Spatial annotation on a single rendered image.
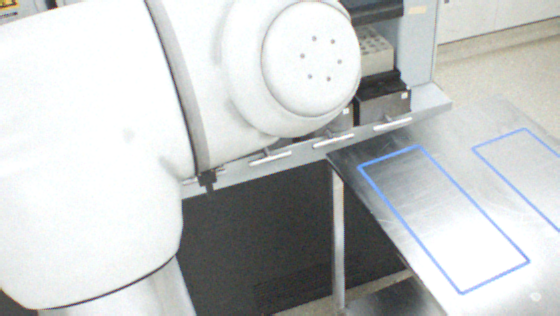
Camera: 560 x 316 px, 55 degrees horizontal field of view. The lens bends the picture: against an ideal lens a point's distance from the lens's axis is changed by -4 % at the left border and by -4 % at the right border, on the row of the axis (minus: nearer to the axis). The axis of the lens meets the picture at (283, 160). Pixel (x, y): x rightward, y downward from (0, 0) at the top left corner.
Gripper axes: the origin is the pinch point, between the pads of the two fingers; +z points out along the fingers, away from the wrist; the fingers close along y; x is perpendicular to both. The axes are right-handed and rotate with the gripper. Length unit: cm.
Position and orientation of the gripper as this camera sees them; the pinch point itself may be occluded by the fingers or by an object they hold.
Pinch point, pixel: (208, 183)
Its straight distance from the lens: 114.3
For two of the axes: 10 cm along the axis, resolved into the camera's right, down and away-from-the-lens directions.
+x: 3.2, 6.0, -7.3
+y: -9.4, 2.7, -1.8
